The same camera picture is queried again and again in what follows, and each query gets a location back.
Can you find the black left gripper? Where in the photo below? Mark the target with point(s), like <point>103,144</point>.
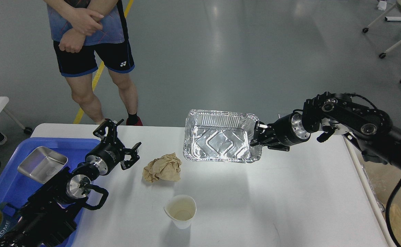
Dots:
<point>105,156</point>

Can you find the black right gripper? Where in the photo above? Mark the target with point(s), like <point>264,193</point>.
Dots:
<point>282,134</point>

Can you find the aluminium foil tray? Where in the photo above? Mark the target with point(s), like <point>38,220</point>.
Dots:
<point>220,136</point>

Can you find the square stainless steel tin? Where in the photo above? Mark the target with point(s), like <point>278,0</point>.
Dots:
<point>42,164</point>

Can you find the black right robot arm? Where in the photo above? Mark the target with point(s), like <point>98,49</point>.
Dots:
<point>368,128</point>

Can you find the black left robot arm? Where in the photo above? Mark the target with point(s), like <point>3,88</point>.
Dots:
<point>48,216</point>

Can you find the crumpled brown paper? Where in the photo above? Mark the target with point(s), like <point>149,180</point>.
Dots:
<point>167,168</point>

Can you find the white paper cup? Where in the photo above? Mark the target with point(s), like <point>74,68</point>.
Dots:
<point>181,209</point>

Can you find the blue plastic tray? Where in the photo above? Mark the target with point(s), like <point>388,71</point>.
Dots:
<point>15,188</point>

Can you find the person in patterned shirt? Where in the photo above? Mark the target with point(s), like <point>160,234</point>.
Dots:
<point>82,30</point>

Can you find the beige plastic bin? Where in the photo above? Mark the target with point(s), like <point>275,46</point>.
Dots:
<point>379,181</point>

